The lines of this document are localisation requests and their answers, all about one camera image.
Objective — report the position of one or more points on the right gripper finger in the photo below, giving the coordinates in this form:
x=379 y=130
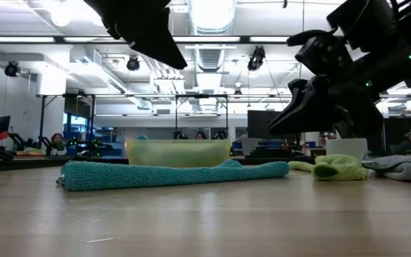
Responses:
x=316 y=114
x=300 y=93

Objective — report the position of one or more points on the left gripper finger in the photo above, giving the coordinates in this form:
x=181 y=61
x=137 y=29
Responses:
x=162 y=46

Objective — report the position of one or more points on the lime green microfiber towel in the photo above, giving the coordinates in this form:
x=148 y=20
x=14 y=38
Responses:
x=334 y=167

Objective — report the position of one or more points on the grey microfiber towel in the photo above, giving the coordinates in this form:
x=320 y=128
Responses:
x=405 y=167

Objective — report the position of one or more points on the yellow translucent plastic basket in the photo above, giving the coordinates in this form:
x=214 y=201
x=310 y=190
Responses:
x=178 y=153

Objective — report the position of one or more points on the teal microfiber towel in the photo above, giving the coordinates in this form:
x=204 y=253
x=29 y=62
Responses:
x=155 y=175

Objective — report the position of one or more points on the black workstation robot arm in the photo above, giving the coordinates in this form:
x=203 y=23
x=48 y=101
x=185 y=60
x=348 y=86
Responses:
x=72 y=144
x=180 y=135
x=98 y=146
x=220 y=135
x=45 y=142
x=16 y=140

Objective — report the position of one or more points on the snake plant in white pot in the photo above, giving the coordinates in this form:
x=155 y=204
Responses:
x=348 y=147

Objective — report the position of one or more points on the black partition screen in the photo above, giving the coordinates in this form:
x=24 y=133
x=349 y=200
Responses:
x=398 y=130

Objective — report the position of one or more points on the black beam with light strips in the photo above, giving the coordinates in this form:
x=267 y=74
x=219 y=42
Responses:
x=209 y=39

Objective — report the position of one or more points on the large black monitor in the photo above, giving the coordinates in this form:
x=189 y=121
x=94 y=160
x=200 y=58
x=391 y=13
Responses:
x=259 y=123

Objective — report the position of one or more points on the blue storage bins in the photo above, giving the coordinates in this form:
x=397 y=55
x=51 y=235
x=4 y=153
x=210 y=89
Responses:
x=273 y=143

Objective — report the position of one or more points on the person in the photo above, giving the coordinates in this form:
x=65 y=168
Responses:
x=401 y=146
x=200 y=135
x=58 y=142
x=248 y=144

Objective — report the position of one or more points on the black tripod stand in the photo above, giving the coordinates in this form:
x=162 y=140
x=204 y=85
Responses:
x=42 y=118

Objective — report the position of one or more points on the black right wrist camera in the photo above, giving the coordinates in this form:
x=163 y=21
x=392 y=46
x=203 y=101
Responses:
x=323 y=53

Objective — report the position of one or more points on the black hanging camera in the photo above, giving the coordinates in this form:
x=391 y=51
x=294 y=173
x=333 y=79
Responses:
x=255 y=57

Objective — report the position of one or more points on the silver ventilation duct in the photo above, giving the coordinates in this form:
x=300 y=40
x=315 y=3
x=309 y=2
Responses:
x=210 y=14

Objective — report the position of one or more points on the black workstation frame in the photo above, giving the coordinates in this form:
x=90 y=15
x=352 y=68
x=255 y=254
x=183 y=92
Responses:
x=200 y=96

